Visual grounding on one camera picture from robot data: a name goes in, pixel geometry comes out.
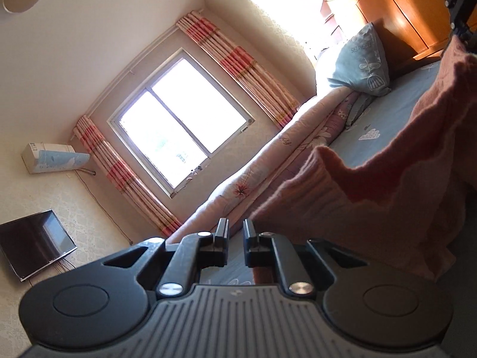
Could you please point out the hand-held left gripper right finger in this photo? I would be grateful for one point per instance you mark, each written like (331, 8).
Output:
(249, 233)

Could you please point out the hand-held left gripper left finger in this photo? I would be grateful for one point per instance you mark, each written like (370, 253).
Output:
(222, 233)

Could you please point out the orange striped sweater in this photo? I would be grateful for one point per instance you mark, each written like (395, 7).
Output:
(372, 212)

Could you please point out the wooden headboard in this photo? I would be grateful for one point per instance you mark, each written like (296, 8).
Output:
(402, 3)

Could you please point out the folded pink floral quilt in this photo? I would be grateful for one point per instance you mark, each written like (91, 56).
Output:
(261, 171)

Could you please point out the pink striped curtain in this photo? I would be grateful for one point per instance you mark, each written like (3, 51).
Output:
(123, 171)
(238, 67)

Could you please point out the blue printed pillow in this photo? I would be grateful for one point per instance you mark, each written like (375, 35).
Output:
(361, 63)

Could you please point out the sliding window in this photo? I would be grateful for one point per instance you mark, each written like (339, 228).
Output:
(175, 119)

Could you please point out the wooden bedside cabinet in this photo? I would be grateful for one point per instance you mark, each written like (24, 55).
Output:
(331, 22)

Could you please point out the blue floral bed sheet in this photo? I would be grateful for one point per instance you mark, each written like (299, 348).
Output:
(391, 119)

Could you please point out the flat grey-green pillow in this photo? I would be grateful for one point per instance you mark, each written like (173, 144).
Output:
(359, 108)

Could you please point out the white air conditioner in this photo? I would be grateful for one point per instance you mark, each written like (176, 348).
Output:
(52, 158)

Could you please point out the wall-mounted television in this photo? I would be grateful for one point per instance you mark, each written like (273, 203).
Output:
(35, 244)

